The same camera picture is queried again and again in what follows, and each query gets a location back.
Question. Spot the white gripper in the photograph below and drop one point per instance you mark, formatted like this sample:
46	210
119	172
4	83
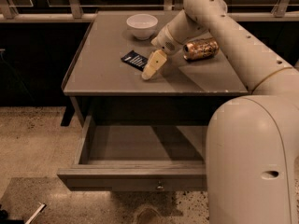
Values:
163	42

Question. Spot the dark blue rxbar wrapper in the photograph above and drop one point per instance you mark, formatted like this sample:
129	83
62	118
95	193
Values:
135	60

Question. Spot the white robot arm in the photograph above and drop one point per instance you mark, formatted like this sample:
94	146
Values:
252	142

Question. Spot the open grey top drawer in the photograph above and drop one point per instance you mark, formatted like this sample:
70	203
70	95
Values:
137	157

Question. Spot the small metal drawer knob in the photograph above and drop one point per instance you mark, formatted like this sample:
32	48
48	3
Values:
160	186

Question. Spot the white ceramic bowl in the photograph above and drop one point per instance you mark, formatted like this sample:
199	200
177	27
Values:
142	26

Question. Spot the golden soda can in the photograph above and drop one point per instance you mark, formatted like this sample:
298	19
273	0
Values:
200	49

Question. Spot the grey wooden cabinet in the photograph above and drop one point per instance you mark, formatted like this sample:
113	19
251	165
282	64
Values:
182	92

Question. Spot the metal window railing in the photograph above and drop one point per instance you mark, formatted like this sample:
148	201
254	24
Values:
239	10

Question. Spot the white strip on floor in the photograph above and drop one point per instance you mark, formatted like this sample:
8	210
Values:
41	207

